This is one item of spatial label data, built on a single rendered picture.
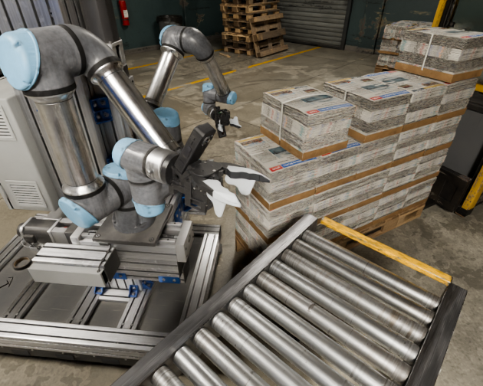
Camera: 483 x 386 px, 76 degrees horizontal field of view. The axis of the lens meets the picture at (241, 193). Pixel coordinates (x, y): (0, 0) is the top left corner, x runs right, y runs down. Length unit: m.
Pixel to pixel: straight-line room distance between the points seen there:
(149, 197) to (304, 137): 0.88
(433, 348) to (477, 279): 1.55
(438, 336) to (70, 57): 1.13
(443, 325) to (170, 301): 1.18
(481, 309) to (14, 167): 2.42
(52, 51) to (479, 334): 2.20
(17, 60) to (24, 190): 0.73
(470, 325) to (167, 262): 1.67
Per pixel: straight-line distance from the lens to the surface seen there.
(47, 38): 0.87
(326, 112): 1.48
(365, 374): 0.89
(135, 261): 1.27
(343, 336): 0.93
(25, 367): 2.02
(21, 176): 1.45
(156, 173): 0.67
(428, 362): 0.96
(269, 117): 1.67
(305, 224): 1.18
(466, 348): 2.11
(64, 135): 0.91
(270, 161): 1.50
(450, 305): 1.10
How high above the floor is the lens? 1.56
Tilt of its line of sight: 35 degrees down
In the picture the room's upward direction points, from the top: straight up
